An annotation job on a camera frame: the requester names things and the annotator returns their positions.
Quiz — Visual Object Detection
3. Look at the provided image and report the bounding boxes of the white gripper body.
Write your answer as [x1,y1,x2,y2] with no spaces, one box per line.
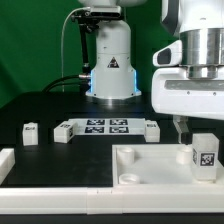
[151,67,224,120]

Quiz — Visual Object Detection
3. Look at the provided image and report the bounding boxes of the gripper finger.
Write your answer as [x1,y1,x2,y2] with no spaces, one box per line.
[173,115,189,144]

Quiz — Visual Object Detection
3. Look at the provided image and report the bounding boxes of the white square table top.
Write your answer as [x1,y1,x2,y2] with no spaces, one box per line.
[112,144,224,186]

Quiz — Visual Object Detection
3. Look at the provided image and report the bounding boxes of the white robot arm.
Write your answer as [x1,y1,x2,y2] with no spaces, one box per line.
[79,0,224,120]

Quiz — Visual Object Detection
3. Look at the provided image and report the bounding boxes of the white marker tag sheet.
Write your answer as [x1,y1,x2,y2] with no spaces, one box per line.
[70,118,145,135]

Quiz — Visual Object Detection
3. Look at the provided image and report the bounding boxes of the white left fence piece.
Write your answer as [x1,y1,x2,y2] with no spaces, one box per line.
[0,148,15,185]

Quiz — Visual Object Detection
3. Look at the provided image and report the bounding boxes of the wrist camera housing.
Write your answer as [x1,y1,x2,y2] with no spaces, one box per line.
[152,40,182,67]

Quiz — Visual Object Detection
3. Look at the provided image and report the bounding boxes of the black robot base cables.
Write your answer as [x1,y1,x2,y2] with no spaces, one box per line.
[41,74,92,93]

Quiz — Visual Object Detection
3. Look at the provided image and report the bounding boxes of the white front fence wall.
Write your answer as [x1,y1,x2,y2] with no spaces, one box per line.
[0,186,224,215]

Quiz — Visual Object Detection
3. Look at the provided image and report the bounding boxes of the black camera stand pole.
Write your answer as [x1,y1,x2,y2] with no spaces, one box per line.
[79,24,91,74]

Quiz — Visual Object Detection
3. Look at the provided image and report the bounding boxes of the black camera on stand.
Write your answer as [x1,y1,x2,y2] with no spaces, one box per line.
[71,6,122,23]

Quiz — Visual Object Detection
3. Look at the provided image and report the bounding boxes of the white camera cable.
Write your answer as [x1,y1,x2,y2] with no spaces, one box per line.
[60,7,83,93]

